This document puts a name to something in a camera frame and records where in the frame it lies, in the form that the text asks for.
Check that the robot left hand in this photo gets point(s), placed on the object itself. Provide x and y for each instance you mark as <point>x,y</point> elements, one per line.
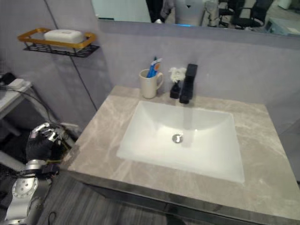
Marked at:
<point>38,145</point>

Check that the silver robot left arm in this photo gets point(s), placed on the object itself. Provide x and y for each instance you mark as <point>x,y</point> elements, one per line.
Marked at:
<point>22,187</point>

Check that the cream ceramic cup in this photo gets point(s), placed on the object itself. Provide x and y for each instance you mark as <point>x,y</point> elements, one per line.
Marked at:
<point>148,84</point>

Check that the chrome sink drain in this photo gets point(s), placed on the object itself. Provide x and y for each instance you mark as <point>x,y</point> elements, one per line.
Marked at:
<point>177,138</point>

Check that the white rectangular sink basin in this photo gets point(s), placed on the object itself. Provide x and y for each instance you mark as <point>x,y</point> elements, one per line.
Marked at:
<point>180,138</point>

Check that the white side table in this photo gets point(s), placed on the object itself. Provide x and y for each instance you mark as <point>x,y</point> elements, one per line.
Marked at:
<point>12,98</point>

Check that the white power adapter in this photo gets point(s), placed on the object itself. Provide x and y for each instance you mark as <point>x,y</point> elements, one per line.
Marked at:
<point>16,83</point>

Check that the white soap bar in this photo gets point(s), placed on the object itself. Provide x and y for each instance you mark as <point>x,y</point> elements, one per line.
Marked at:
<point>63,35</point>

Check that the blue toothbrush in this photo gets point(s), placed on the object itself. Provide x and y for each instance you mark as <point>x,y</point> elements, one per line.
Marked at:
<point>151,68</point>

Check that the grey marble vanity cabinet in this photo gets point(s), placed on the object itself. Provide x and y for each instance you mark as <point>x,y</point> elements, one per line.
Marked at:
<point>182,164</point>

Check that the black vase with white flowers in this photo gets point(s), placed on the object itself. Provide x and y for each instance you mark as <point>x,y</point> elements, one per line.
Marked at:
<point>176,82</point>

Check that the black square faucet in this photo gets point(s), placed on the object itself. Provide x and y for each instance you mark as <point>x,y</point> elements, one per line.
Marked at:
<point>187,84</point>

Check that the gold and black wall shelf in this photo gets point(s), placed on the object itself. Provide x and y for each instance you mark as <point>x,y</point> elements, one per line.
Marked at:
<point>58,44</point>

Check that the wall mirror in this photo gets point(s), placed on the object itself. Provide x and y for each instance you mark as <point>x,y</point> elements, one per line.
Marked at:
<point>197,14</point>

